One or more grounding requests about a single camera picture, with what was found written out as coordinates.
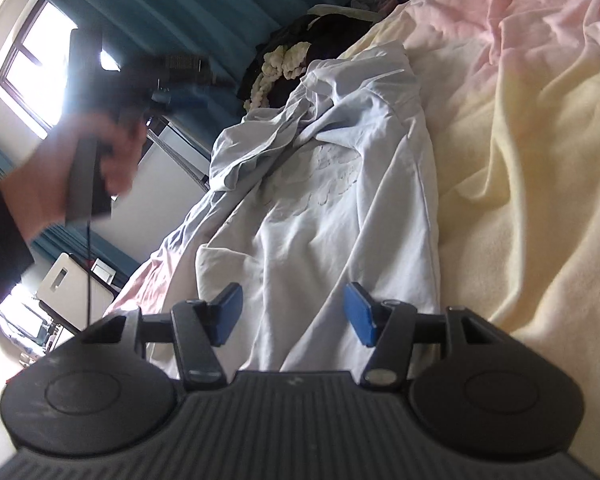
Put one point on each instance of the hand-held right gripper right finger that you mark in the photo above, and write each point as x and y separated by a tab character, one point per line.
361	312

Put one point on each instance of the person's left hand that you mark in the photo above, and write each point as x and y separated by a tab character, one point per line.
50	170

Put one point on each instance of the metal rack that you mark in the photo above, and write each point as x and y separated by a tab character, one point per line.
180	152

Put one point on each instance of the window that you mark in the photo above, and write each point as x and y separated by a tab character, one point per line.
35	70

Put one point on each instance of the blue curtain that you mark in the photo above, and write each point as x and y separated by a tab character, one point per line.
190	5

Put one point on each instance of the white wall socket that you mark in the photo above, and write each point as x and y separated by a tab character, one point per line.
103	271

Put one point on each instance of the person's left forearm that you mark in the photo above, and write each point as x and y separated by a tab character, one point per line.
0	245

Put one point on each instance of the white shirt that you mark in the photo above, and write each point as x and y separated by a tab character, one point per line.
330	210

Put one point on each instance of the pile of dark clothes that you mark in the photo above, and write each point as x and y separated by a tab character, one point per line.
325	35

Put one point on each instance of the cream knitted cloth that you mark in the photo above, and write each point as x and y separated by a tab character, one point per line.
280	62

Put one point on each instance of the pastel printed blanket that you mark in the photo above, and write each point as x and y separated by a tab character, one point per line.
530	160

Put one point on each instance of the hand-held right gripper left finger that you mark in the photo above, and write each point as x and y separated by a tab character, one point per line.
228	312

